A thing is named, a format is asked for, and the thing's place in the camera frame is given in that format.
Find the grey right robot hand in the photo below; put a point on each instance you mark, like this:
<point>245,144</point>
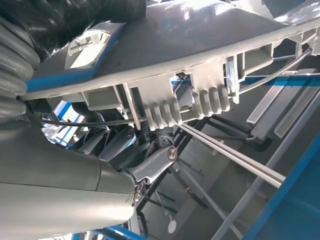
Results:
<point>50,198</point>

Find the grey ceiling light strip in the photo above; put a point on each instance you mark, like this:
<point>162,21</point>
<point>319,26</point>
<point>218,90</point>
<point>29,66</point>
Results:
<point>275,100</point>
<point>295,115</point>

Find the silver metal rail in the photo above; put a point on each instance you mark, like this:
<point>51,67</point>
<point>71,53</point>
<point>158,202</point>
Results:
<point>237,157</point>

